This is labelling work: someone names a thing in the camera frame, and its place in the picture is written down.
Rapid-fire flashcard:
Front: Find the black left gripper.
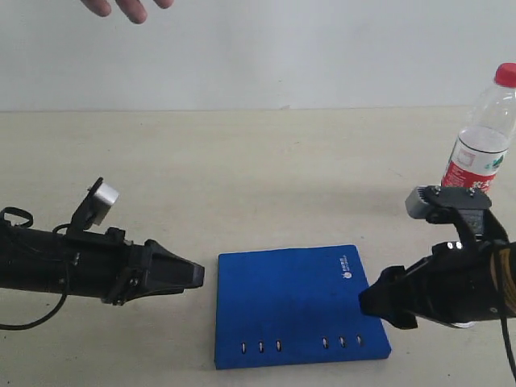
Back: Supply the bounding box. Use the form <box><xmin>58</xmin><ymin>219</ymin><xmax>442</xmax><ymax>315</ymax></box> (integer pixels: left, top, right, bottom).
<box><xmin>102</xmin><ymin>227</ymin><xmax>205</xmax><ymax>306</ymax></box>

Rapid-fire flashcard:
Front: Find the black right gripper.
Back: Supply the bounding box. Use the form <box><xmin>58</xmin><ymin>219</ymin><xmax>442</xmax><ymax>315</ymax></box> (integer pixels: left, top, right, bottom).
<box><xmin>359</xmin><ymin>242</ymin><xmax>496</xmax><ymax>330</ymax></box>

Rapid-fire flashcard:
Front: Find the blue ring binder notebook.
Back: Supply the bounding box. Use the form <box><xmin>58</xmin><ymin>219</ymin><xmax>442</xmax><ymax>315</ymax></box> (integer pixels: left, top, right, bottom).
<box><xmin>214</xmin><ymin>244</ymin><xmax>391</xmax><ymax>370</ymax></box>

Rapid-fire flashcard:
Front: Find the clear plastic water bottle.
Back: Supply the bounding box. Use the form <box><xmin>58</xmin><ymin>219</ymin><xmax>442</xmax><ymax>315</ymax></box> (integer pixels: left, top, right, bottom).
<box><xmin>440</xmin><ymin>62</ymin><xmax>515</xmax><ymax>192</ymax></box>

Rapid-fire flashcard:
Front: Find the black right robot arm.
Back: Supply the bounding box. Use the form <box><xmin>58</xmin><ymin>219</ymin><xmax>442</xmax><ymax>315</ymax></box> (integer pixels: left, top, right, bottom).
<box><xmin>359</xmin><ymin>242</ymin><xmax>515</xmax><ymax>330</ymax></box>

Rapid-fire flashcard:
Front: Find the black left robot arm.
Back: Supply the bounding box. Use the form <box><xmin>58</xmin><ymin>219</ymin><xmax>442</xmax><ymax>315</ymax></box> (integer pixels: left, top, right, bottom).
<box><xmin>1</xmin><ymin>207</ymin><xmax>205</xmax><ymax>306</ymax></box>

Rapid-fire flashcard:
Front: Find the person's bare hand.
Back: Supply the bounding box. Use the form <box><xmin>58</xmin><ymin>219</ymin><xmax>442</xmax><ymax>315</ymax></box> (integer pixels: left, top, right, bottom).
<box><xmin>80</xmin><ymin>0</ymin><xmax>175</xmax><ymax>25</ymax></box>

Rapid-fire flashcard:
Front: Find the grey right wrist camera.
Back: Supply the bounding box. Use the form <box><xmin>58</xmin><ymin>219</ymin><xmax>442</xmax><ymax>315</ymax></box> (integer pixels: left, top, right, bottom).
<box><xmin>405</xmin><ymin>184</ymin><xmax>493</xmax><ymax>243</ymax></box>

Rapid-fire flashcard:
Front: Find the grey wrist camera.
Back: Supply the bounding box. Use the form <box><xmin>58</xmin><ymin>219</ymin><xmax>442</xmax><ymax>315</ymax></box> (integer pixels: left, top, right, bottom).
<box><xmin>405</xmin><ymin>184</ymin><xmax>493</xmax><ymax>243</ymax></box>
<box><xmin>87</xmin><ymin>177</ymin><xmax>119</xmax><ymax>227</ymax></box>

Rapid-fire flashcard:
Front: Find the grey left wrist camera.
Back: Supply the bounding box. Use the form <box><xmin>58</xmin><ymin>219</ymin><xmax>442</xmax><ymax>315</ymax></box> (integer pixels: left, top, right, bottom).
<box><xmin>87</xmin><ymin>177</ymin><xmax>119</xmax><ymax>227</ymax></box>

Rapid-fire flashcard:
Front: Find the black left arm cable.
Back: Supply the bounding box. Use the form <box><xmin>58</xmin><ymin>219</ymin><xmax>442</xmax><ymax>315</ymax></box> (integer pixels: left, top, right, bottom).
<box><xmin>0</xmin><ymin>289</ymin><xmax>69</xmax><ymax>331</ymax></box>

